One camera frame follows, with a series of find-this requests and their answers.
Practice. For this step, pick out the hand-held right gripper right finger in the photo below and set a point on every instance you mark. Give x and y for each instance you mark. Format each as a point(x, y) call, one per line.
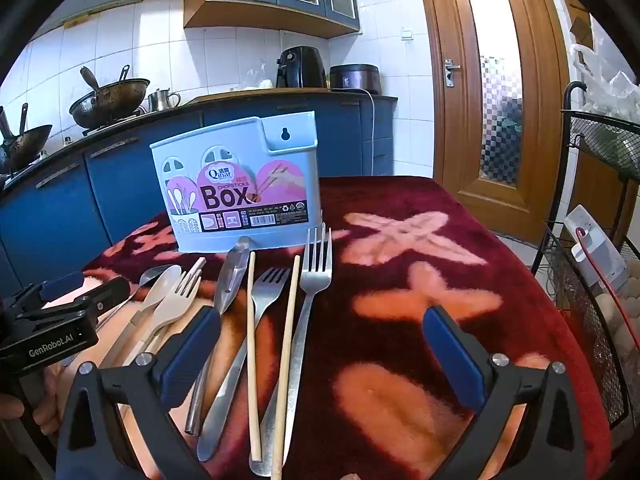
point(452, 352)

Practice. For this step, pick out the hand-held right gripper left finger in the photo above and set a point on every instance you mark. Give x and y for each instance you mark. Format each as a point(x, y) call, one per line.
point(192, 350)

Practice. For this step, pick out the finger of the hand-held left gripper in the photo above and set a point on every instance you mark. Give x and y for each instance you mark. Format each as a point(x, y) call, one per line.
point(112, 290)
point(62, 284)

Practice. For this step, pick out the metal spoon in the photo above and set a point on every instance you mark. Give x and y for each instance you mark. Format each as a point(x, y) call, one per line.
point(150, 274)

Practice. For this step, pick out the beige plastic fork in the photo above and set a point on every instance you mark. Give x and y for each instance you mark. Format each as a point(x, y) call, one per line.
point(172, 310)

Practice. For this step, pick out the beige plastic spoon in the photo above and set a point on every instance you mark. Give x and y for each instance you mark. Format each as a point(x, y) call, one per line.
point(165, 287)

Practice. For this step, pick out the wooden chopstick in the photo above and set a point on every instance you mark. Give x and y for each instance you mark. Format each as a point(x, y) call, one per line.
point(289, 340)
point(251, 350)

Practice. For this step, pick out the metal table knife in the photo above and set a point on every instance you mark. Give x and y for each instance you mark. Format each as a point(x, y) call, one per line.
point(231, 280)

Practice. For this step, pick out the large metal fork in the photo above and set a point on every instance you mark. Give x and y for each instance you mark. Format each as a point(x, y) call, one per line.
point(318, 270)

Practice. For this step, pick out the light blue utensil box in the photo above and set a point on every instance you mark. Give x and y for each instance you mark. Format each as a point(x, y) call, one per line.
point(240, 145)

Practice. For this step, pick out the person's left hand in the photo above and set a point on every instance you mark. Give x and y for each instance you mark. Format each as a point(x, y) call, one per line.
point(47, 400)

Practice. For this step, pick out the red printed blanket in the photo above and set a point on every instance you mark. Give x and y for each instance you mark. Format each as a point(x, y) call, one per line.
point(390, 280)

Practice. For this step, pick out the blue kitchen base cabinet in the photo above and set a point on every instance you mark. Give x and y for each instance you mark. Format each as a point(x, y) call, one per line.
point(120, 185)

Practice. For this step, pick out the small black wok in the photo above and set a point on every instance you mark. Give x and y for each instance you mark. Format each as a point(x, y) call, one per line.
point(27, 147)

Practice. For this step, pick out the white power strip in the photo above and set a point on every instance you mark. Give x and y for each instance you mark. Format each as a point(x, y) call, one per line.
point(595, 245)

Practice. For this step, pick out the large black wok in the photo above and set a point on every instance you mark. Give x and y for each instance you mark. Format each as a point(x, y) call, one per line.
point(107, 105)

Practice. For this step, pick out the wooden door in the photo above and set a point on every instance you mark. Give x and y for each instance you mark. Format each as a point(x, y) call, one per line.
point(450, 160)

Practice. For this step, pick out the metal kettle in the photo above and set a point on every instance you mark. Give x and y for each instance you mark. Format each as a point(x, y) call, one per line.
point(160, 101)

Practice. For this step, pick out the plastic bag on counter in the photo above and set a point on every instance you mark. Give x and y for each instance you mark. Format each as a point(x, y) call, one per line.
point(260, 80)

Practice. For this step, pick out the dark rice cooker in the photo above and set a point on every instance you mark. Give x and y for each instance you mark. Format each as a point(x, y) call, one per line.
point(356, 78)

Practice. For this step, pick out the black air fryer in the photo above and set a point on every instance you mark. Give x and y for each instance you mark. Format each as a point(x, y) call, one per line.
point(300, 67)

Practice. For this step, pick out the clear plastic bag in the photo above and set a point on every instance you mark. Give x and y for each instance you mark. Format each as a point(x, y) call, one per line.
point(612, 87)

